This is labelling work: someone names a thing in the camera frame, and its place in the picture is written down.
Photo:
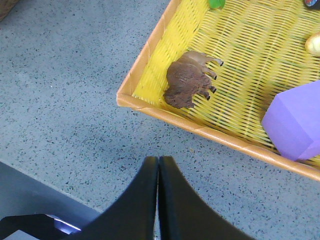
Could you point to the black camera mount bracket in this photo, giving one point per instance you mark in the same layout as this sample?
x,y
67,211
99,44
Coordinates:
x,y
35,227

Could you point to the purple foam block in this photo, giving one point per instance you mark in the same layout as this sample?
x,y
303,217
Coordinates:
x,y
292,122

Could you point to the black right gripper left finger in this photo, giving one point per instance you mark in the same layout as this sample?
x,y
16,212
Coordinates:
x,y
132,215

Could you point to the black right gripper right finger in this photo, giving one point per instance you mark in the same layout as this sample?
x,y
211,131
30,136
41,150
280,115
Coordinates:
x,y
183,215

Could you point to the small black-lidded jar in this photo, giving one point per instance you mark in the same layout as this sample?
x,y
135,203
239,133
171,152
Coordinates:
x,y
312,4

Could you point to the toy bread croissant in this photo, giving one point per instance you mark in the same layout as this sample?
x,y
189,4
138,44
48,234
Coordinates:
x,y
312,44

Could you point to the yellow woven tray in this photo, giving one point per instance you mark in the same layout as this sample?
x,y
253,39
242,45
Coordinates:
x,y
262,45

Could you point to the orange toy carrot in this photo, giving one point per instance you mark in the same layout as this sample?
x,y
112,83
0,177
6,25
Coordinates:
x,y
215,4

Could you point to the brown toy animal figure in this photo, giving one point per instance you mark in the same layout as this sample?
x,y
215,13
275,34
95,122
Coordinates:
x,y
187,76

